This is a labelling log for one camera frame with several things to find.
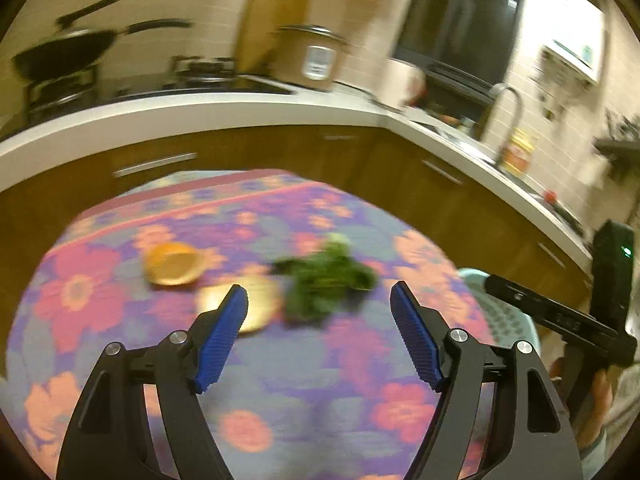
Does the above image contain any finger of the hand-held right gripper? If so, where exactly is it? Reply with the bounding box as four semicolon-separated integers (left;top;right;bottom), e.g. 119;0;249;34
485;274;551;328

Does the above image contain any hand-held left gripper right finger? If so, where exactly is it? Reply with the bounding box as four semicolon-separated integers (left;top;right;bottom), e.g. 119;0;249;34
390;281;583;480

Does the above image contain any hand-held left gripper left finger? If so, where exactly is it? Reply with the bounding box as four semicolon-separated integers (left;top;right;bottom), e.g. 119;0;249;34
56;284;249;480

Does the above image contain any teal plastic basket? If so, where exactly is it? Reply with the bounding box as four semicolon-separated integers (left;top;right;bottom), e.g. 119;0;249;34
457;267;543;356

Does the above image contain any large pale orange peel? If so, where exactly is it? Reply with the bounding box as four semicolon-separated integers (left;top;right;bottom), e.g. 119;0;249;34
196;276;281;335

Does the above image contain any green leafy sprig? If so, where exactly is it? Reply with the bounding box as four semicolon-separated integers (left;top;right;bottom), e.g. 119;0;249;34
272;232;377;323

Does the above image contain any person's right forearm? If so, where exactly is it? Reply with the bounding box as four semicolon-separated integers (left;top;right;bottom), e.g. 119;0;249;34
580;360;640;480

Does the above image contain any person's right hand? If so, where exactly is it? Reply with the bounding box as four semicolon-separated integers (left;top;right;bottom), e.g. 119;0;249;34
549;357;615;453

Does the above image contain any floral tablecloth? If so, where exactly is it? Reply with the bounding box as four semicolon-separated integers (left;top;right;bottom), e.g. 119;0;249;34
0;169;493;480

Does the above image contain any cup-shaped orange peel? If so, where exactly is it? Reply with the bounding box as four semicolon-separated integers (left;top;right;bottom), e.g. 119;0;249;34
144;241;207;287

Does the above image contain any yellow detergent bottle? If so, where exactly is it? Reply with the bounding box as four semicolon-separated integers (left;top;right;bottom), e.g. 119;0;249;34
502;129;535;176

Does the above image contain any metal kitchen faucet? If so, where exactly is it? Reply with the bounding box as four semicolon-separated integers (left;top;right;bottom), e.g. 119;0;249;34
477;82;523;166

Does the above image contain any kitchen counter with wooden cabinets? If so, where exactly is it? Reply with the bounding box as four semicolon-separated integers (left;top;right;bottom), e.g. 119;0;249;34
0;92;596;311

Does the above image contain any white water heater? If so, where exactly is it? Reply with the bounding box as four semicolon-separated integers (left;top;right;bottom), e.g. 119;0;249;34
542;0;606;86

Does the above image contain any white electric kettle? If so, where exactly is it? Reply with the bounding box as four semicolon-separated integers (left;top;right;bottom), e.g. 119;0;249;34
382;57;426;111

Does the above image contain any black gas stove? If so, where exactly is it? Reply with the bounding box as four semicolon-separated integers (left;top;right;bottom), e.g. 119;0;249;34
25;55;293;111

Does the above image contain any dark window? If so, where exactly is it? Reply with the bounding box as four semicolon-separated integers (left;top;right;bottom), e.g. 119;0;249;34
392;0;530;111

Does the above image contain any beige rice cooker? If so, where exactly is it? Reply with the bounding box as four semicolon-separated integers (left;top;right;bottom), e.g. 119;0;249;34
272;24;350;92

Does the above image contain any wooden cutting board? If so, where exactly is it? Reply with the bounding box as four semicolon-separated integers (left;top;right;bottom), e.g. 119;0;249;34
235;0;308;76

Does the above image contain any black wok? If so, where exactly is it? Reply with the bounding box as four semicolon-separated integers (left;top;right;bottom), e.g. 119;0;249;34
11;0;193;86

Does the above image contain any dark wall rack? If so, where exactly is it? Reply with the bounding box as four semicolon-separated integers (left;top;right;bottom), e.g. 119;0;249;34
592;110;640;186

